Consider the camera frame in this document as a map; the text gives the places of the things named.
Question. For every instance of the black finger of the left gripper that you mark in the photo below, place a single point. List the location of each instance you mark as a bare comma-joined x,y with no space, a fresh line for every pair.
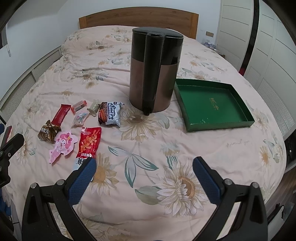
12,146

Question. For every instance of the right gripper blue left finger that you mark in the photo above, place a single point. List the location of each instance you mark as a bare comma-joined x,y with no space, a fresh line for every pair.
38,221

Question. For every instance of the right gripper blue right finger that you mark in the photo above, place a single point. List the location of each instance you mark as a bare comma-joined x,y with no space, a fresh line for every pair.
250,222

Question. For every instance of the brown gold oat snack packet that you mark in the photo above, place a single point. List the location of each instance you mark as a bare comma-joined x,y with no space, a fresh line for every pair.
48,132

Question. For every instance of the pink cartoon character snack packet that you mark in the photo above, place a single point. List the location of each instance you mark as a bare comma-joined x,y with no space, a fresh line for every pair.
64,144

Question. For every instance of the red long snack packet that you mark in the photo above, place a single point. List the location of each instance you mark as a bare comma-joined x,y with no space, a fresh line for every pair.
60,115

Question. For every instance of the clear pink cartoon candy packet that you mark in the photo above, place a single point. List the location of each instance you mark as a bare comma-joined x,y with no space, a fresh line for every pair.
80,118

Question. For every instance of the red spicy strip snack packet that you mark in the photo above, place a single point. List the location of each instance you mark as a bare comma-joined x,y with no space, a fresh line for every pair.
88,145

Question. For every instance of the small orange-ended clear packet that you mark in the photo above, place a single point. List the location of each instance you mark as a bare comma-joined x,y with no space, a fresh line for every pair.
78,106

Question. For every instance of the pale green pastry packet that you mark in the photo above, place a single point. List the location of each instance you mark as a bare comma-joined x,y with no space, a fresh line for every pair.
93,109

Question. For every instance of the white radiator cover panel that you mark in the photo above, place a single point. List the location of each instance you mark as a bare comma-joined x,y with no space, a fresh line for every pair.
25,82

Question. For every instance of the floral pink bed quilt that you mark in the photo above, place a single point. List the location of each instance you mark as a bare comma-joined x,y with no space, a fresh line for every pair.
144,187

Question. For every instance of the green shallow tray box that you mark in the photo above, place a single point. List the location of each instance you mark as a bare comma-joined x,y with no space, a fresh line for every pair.
208,105

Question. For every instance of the brown black electric kettle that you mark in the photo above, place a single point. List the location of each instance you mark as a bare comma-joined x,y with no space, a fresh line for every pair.
154,62

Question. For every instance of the wooden nightstand with items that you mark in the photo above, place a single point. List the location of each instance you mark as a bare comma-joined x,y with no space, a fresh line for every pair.
212,46

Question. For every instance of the white wardrobe doors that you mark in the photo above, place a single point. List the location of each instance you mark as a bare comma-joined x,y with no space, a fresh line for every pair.
255,41

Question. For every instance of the wooden headboard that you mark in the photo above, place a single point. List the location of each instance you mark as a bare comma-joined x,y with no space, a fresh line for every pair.
184,22

